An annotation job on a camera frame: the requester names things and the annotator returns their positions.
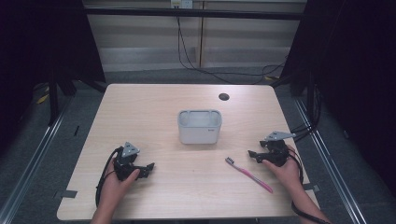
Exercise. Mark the dark round table grommet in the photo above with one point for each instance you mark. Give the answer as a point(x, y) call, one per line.
point(223, 96)

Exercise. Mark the black curtain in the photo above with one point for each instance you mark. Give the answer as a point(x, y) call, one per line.
point(46, 40)
point(351, 62)

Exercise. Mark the metal floor rail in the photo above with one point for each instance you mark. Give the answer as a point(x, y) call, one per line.
point(336, 174)
point(31, 165)

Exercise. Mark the pink toothbrush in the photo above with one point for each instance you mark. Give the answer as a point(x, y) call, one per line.
point(249, 175)

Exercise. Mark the small black floor object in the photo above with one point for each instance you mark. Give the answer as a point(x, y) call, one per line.
point(76, 130)

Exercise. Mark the grey tape strip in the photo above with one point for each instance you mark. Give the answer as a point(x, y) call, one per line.
point(311, 187)
point(69, 194)

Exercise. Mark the person's left hand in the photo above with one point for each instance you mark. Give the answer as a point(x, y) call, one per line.
point(113, 188)

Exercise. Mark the white wall power outlet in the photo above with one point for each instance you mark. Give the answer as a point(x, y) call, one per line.
point(182, 3)

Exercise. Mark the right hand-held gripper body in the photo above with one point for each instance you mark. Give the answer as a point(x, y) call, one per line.
point(275, 154)

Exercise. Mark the person's right hand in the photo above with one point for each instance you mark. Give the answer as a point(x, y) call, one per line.
point(288, 174)

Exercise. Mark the grey plastic container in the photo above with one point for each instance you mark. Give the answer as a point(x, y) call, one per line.
point(199, 132)

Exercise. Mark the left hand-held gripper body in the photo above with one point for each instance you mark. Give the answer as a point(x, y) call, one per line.
point(124, 165)

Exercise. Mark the yellow floor object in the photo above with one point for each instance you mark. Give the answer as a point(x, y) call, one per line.
point(43, 99)

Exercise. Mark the black metal stand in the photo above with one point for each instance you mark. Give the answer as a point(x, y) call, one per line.
point(53, 99)

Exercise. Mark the black horizontal frame bar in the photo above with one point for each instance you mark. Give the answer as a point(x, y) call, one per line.
point(193, 13)

